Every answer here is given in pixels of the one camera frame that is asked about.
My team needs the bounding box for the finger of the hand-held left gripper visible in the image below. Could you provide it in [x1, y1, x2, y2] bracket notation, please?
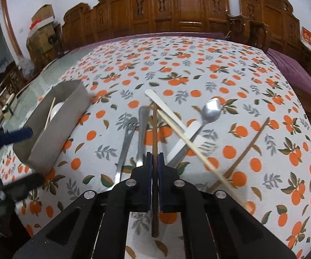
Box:
[0, 128, 34, 152]
[0, 173, 46, 199]

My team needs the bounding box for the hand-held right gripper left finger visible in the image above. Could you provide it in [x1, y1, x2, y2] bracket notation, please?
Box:
[12, 152, 153, 259]

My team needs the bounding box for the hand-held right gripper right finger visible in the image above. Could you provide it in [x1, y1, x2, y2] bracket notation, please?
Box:
[158, 152, 298, 259]

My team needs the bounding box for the grey rectangular box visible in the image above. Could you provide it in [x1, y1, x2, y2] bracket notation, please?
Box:
[12, 79, 90, 174]

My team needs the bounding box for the dark brown chopstick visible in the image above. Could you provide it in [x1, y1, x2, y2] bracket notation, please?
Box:
[207, 117, 271, 193]
[151, 104, 160, 238]

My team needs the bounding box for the white plastic fork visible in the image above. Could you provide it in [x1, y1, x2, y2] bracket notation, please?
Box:
[145, 89, 217, 155]

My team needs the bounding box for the metal spoon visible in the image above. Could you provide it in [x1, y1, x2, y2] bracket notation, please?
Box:
[168, 98, 222, 168]

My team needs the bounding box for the light wooden chopstick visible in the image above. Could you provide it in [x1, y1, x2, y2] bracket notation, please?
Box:
[157, 109, 252, 212]
[44, 97, 57, 131]

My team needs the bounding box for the metal utensil with smiley cutout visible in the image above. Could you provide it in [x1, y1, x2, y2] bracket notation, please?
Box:
[114, 117, 139, 185]

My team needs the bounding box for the white plastic spoon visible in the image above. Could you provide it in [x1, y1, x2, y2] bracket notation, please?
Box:
[50, 102, 66, 122]

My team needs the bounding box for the white plastic knife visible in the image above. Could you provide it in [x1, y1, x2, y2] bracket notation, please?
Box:
[167, 120, 201, 164]

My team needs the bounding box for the large cardboard box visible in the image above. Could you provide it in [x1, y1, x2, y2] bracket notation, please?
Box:
[26, 23, 63, 66]

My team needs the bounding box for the orange print tablecloth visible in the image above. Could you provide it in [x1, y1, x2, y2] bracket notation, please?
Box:
[0, 34, 311, 259]

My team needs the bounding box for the small cardboard box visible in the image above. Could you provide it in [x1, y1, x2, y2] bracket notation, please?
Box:
[31, 4, 56, 31]

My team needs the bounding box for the long purple sofa cushion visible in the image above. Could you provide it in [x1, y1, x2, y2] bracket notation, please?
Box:
[91, 32, 227, 46]

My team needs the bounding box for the long carved wooden sofa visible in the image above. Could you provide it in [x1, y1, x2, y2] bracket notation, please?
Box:
[61, 0, 230, 52]

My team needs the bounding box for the purple seat cushion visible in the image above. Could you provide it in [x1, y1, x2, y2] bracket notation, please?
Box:
[266, 47, 311, 116]

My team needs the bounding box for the dark wooden chair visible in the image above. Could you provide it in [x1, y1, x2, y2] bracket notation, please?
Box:
[227, 13, 271, 52]

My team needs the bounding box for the carved wooden armchair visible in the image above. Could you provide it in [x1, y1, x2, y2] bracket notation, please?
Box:
[238, 0, 302, 56]

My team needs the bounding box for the red sign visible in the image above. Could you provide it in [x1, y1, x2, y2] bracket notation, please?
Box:
[301, 26, 311, 48]

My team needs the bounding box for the plain metal utensil handle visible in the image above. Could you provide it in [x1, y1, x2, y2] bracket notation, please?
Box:
[135, 106, 149, 168]

